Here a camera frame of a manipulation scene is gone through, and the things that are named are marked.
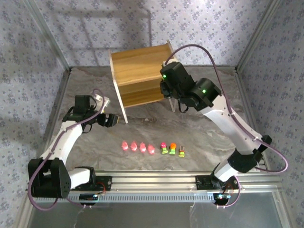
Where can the left controller board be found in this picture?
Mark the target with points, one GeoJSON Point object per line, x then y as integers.
{"type": "Point", "coordinates": [86, 196]}

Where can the green toy truck grey load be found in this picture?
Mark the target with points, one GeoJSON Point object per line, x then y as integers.
{"type": "Point", "coordinates": [182, 151]}

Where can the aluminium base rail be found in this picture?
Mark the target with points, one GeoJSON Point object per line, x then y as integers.
{"type": "Point", "coordinates": [154, 181]}

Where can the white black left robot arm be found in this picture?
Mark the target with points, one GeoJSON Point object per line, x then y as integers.
{"type": "Point", "coordinates": [69, 140]}

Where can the green toy truck pink load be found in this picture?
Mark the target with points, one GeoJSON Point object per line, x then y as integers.
{"type": "Point", "coordinates": [163, 148]}

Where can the aluminium right side rail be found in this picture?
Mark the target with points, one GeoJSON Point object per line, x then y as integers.
{"type": "Point", "coordinates": [244, 95]}

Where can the wooden shelf with white sides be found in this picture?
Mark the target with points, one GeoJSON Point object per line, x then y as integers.
{"type": "Point", "coordinates": [137, 69]}

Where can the grey metal panel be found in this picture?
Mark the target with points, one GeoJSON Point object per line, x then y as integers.
{"type": "Point", "coordinates": [152, 216]}

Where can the controller board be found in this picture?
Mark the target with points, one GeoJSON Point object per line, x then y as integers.
{"type": "Point", "coordinates": [86, 196]}
{"type": "Point", "coordinates": [221, 197]}

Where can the right controller board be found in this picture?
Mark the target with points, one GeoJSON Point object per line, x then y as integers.
{"type": "Point", "coordinates": [221, 197]}

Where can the aluminium left frame post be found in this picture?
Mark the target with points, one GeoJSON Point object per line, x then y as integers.
{"type": "Point", "coordinates": [50, 35]}

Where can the aluminium right frame post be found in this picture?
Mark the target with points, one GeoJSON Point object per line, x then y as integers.
{"type": "Point", "coordinates": [256, 35]}

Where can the aluminium left side rail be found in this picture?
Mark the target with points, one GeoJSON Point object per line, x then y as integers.
{"type": "Point", "coordinates": [60, 95]}

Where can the aluminium frame post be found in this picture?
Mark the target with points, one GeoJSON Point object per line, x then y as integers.
{"type": "Point", "coordinates": [50, 35]}
{"type": "Point", "coordinates": [256, 35]}

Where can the green toy truck orange load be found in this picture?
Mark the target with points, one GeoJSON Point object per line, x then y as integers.
{"type": "Point", "coordinates": [172, 148]}

